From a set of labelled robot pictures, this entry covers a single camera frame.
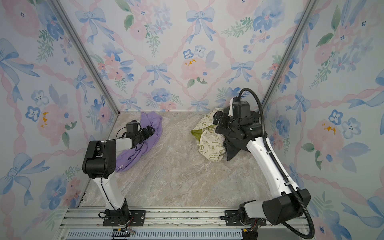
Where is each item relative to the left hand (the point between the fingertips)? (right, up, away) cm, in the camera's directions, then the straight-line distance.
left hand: (151, 130), depth 103 cm
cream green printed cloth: (+40, -8, -8) cm, 42 cm away
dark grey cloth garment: (+54, -9, -5) cm, 55 cm away
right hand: (+43, +8, -27) cm, 51 cm away
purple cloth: (-5, +8, +8) cm, 12 cm away
